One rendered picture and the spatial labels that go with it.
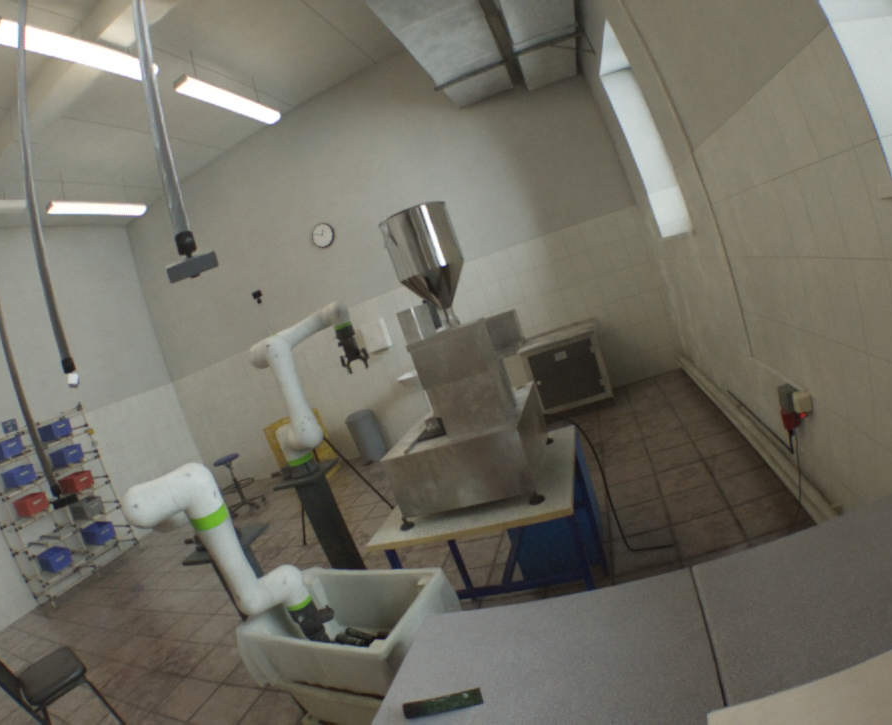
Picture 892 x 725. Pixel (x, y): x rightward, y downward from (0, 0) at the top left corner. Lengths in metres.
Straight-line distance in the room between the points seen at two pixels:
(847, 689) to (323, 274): 6.00
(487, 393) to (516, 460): 0.23
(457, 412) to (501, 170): 4.14
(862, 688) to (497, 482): 1.30
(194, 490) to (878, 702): 1.40
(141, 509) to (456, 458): 0.96
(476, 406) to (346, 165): 4.79
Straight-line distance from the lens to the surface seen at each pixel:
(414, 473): 1.66
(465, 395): 1.58
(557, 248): 5.33
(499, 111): 5.65
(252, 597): 1.58
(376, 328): 5.70
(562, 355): 4.72
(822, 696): 0.55
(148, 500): 1.40
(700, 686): 0.89
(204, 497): 1.40
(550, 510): 1.54
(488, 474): 1.59
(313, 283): 6.17
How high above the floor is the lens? 1.44
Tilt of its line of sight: 6 degrees down
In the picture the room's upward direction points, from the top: 20 degrees counter-clockwise
